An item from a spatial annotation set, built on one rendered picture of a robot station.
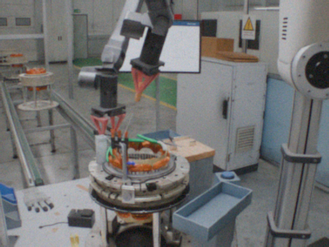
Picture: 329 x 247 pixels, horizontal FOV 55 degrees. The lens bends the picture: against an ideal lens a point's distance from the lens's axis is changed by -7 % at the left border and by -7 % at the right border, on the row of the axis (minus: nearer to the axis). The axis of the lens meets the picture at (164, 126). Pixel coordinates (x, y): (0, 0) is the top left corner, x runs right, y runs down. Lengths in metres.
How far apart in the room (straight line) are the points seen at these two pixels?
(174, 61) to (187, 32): 0.20
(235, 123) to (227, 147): 0.26
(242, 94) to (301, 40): 2.46
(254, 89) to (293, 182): 2.44
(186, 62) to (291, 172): 1.22
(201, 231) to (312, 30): 0.56
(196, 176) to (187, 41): 1.02
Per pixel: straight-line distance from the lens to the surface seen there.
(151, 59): 0.93
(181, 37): 2.07
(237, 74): 3.23
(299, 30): 0.88
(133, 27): 0.91
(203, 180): 1.32
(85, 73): 1.09
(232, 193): 1.04
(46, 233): 1.33
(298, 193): 1.06
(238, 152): 3.48
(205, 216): 0.93
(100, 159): 1.06
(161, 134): 1.50
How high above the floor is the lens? 1.52
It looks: 17 degrees down
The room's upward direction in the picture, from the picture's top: 1 degrees clockwise
